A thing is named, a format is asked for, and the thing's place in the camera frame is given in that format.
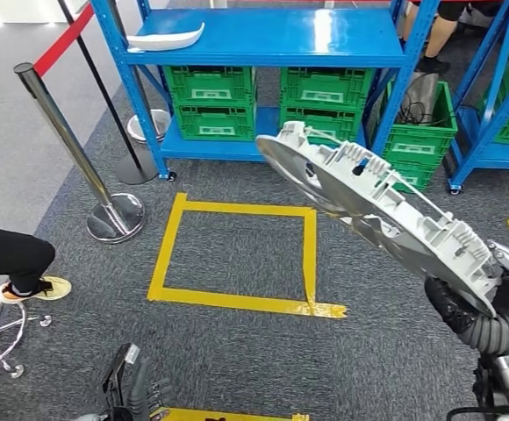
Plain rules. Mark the red barrier belt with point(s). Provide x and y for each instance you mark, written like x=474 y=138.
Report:
x=61 y=40

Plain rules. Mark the barrier stanchion pale base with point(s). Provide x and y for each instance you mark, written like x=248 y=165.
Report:
x=151 y=125

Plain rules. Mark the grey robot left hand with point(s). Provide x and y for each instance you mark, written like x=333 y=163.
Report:
x=140 y=389

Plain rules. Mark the person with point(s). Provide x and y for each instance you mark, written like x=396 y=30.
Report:
x=434 y=35
x=13 y=255

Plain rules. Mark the white plastic trim part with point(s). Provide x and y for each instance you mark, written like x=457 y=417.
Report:
x=166 y=40

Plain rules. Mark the barrier stanchion dark base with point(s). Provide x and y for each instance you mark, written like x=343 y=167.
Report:
x=134 y=171

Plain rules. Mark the grey plastic hubcap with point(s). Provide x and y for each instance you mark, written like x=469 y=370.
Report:
x=368 y=197

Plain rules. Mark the barrier stanchion chrome base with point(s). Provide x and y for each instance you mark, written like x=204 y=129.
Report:
x=116 y=219

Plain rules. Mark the blue metal shelf rack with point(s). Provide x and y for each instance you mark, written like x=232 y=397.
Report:
x=485 y=93
x=263 y=35

